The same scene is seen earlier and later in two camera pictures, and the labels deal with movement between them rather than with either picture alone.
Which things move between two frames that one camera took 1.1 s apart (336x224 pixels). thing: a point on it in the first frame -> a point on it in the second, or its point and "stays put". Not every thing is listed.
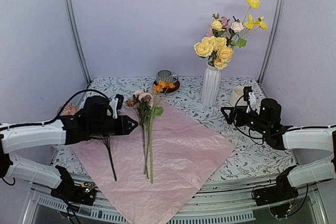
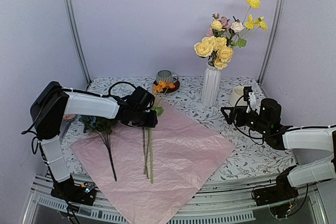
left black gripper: [125, 125] -> [152, 123]
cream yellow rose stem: [215, 48] stays put
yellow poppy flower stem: [251, 25] stays put
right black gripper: [241, 110] stays put
